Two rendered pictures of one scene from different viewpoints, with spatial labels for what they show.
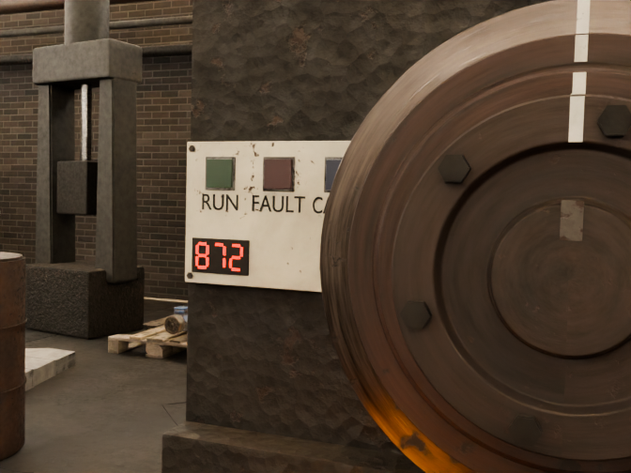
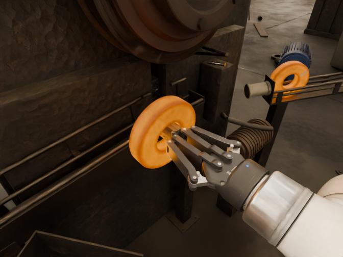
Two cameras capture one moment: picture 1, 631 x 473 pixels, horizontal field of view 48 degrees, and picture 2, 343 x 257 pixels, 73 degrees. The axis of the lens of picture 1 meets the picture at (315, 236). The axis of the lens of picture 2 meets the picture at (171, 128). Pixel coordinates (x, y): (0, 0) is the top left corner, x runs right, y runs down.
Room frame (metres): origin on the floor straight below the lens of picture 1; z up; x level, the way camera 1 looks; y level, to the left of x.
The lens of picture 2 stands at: (0.37, 0.34, 1.12)
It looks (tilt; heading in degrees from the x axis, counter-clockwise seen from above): 38 degrees down; 296
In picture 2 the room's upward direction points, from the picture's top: straight up
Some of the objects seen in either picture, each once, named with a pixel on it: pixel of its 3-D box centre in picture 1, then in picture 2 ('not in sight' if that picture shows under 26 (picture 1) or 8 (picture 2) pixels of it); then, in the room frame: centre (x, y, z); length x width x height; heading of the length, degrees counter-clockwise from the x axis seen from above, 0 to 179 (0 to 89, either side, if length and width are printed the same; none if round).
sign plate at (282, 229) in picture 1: (281, 215); not in sight; (0.87, 0.04, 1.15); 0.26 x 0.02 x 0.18; 69
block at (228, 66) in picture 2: not in sight; (213, 91); (0.57, -0.46, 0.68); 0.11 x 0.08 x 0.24; 159
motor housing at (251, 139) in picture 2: not in sight; (240, 171); (0.40, -0.50, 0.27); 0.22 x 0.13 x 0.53; 69
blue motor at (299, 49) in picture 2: not in sight; (294, 59); (0.23, -2.49, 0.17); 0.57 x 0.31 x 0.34; 89
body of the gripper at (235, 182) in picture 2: not in sight; (230, 174); (0.39, 0.08, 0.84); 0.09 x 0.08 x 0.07; 159
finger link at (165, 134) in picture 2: not in sight; (166, 139); (0.52, 0.05, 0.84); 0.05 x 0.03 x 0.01; 159
